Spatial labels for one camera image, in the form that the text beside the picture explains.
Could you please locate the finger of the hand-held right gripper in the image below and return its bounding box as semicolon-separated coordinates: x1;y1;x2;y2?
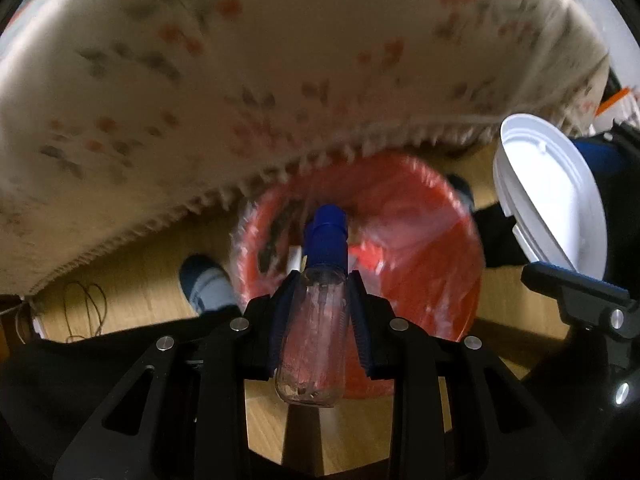
521;262;640;371
572;130;640;211

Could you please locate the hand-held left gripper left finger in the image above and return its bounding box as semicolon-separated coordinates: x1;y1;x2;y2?
52;270;306;480

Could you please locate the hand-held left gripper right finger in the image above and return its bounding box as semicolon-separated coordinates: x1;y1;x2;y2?
347;270;586;480

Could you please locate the clear bottle with blue cap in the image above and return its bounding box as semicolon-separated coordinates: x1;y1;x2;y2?
274;204;351;407

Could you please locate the red bin with plastic liner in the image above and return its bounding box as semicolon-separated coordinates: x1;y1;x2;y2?
231;152;483;401

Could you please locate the orange and white object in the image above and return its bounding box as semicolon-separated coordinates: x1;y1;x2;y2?
595;87;640;126

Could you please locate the person's left foot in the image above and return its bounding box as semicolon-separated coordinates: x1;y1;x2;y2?
179;255;236;316

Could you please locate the person's left leg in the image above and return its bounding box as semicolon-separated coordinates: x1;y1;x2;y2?
0;305;251;480

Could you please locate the floral blanket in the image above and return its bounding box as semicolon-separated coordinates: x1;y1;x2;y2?
0;0;613;296

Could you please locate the thin dark cable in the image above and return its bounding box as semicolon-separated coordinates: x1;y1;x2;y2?
65;282;108;341

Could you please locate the white cable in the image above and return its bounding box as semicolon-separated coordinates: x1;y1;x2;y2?
0;300;41;341

